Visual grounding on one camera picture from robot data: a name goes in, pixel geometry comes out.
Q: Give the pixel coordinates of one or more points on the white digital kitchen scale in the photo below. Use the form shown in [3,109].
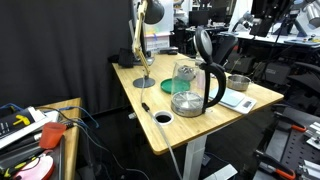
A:
[248,105]

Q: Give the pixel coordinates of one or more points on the white table foot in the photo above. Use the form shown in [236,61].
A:
[222,172]

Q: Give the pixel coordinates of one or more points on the black curtain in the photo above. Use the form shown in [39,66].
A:
[60,50]

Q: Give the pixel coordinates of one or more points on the black book yellow print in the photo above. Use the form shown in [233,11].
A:
[16,122]

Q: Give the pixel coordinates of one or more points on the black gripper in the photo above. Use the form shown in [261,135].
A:
[271,9]

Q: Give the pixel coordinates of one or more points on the red plastic cup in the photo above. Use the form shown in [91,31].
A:
[51,135]

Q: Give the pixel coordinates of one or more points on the grey background robot arm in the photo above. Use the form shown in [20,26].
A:
[245,19]

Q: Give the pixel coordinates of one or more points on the pink round object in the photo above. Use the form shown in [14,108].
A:
[35,170]

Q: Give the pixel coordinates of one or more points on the black office chair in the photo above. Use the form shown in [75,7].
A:
[226,46]

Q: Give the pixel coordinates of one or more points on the white measuring cup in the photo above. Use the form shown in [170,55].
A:
[156,117]

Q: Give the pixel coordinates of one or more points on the white table leg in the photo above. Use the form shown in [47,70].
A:
[194,156]

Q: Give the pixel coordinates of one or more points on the small black box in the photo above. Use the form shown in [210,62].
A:
[125,58]

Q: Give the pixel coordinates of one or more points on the black computer monitor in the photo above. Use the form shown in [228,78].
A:
[198,18]

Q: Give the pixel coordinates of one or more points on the pink plastic cup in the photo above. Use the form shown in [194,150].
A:
[201,81]

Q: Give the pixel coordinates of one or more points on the black stapler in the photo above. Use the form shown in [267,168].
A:
[168,50]

